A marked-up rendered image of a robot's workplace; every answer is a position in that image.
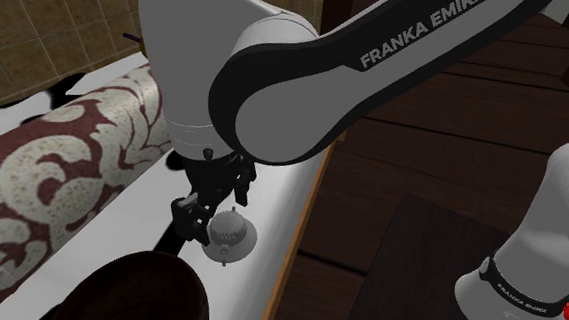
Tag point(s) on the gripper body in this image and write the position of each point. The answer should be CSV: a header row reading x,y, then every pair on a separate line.
x,y
210,175

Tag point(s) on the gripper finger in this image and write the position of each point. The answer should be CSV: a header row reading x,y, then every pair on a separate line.
x,y
189,218
244,182

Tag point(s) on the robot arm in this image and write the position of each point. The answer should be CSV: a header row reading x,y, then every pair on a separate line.
x,y
197,52

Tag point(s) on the white round ridged knob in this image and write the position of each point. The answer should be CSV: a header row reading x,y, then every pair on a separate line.
x,y
234,235

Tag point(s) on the red cream patterned bolster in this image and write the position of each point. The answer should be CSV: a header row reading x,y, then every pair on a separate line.
x,y
45,166

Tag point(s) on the white bed with wooden frame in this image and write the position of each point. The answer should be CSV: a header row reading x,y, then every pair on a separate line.
x,y
272,203

